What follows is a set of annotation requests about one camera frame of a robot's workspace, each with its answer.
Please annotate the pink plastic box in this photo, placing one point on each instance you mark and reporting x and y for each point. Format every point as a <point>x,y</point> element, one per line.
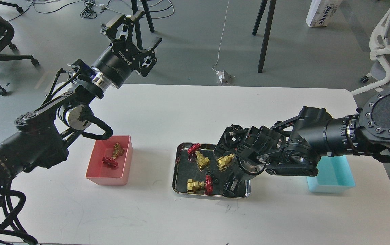
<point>103,174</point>

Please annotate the blue plastic box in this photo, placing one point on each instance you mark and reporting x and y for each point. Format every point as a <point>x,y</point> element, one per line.
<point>334,176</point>

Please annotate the brass valve bottom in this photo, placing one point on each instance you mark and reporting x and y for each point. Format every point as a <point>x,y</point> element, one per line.
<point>194,186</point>

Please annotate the white power adapter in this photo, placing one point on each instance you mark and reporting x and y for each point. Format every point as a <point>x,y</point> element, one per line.
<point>223,78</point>

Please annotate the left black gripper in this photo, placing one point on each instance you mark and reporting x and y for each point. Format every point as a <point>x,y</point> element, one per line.
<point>116,63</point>

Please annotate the brass valve upper right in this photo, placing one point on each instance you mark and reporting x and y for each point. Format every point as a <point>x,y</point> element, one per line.
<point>224,162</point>

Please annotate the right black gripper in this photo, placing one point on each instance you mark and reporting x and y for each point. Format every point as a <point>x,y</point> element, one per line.
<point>242,170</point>

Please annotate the black stand legs right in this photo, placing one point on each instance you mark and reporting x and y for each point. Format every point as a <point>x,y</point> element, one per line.
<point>272,5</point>

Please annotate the cardboard box with label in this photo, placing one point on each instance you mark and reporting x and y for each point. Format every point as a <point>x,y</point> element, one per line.
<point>321,12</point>

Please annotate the brass valve red handle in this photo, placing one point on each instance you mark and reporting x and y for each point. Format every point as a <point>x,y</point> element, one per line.
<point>112,160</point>

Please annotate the brass valve upper middle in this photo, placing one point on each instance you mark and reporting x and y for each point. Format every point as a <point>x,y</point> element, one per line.
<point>201,160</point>

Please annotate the metal tray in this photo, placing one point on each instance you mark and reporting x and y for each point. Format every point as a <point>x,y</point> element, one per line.
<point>185,169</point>

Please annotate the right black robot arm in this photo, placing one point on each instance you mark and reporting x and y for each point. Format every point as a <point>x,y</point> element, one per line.
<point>295,146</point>

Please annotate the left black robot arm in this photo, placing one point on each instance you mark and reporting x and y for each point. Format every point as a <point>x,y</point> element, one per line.
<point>44,135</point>

